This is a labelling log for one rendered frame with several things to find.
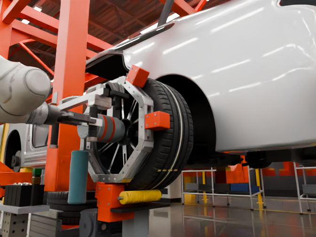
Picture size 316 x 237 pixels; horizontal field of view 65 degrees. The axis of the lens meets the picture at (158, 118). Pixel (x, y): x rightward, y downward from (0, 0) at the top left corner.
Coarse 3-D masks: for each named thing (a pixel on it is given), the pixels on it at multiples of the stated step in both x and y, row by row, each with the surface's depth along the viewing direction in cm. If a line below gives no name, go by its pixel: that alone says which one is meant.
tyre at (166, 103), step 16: (160, 96) 122; (176, 96) 134; (176, 112) 124; (176, 128) 121; (192, 128) 131; (160, 144) 116; (176, 144) 122; (160, 160) 116; (176, 160) 124; (144, 176) 119; (160, 176) 123; (176, 176) 132
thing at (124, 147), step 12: (132, 108) 138; (132, 120) 138; (132, 132) 134; (96, 144) 152; (108, 144) 147; (120, 144) 139; (132, 144) 132; (108, 156) 153; (120, 156) 161; (108, 168) 143; (120, 168) 150
